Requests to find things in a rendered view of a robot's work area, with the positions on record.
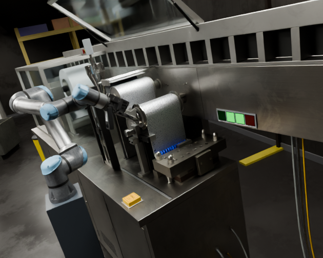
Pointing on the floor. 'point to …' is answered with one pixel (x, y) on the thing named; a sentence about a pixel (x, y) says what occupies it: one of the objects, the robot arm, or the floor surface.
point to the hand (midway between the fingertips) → (135, 120)
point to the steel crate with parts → (3, 138)
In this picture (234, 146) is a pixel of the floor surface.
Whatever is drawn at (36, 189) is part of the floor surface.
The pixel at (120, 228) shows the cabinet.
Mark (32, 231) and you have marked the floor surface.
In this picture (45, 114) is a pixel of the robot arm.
